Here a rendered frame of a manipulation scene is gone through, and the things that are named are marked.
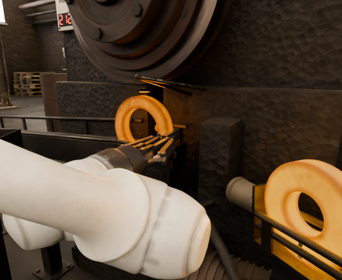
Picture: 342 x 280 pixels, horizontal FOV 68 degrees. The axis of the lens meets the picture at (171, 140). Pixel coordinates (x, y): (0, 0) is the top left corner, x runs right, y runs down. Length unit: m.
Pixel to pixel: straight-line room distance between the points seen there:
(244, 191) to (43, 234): 0.35
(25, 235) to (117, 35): 0.43
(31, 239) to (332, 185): 0.40
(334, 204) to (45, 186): 0.34
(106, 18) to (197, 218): 0.50
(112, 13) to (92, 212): 0.49
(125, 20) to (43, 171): 0.43
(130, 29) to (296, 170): 0.42
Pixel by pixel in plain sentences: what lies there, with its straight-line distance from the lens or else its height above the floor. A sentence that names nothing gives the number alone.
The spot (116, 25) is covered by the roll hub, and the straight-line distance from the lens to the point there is 0.62.
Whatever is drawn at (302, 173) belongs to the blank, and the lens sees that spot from 0.42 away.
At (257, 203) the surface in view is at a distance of 0.48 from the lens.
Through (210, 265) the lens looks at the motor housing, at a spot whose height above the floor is 0.53.
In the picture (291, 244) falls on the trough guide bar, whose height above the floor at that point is 0.66.
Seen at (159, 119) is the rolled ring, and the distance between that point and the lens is 0.68.
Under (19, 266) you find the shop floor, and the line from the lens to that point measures 1.55.
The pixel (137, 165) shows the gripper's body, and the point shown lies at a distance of 0.50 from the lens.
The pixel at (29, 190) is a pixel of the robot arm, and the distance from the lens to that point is 0.23.
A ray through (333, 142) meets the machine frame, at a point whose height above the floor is 0.76.
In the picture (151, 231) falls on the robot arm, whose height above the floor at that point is 0.75.
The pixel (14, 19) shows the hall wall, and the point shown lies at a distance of 12.08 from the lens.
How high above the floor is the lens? 0.91
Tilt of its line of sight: 15 degrees down
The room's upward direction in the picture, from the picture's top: straight up
